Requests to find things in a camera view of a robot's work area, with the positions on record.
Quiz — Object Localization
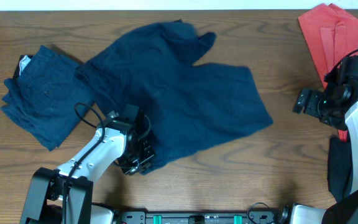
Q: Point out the navy shorts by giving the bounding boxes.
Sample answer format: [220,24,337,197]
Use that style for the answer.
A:
[75,21,273,171]
[1,45,94,151]

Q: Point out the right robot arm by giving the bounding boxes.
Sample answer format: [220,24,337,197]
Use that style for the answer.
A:
[288,55,358,223]

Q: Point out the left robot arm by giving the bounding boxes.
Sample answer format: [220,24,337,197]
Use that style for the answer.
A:
[20,119,155,223]

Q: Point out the black t-shirt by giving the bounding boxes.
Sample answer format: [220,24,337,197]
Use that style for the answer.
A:
[326,34,358,203]

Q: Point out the red t-shirt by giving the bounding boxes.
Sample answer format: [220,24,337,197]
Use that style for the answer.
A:
[297,3,358,142]

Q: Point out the folded navy shorts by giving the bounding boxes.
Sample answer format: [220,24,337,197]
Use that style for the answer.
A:
[1,45,94,151]

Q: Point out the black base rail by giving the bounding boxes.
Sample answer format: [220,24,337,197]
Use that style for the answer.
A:
[90,202,291,224]

